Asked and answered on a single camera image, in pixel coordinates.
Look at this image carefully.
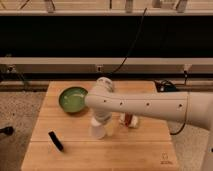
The red and white toy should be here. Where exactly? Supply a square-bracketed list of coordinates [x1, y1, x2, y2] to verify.
[119, 113, 139, 129]

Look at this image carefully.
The black eraser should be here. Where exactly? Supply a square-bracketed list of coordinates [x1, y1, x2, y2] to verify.
[48, 131, 64, 151]

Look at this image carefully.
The wooden board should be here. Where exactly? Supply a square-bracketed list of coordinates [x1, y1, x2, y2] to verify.
[21, 81, 179, 171]

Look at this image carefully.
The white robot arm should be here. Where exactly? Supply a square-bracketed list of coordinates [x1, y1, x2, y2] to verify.
[85, 77, 213, 171]

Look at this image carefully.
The black hanging cable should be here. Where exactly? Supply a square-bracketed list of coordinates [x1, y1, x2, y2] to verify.
[108, 7, 148, 76]

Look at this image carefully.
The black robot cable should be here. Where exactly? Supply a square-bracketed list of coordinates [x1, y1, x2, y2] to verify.
[169, 122, 187, 136]

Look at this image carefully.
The black chair base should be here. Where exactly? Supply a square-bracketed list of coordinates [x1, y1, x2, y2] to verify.
[0, 126, 14, 135]

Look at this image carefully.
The green bowl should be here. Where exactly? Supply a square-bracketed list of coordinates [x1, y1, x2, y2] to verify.
[58, 87, 88, 113]

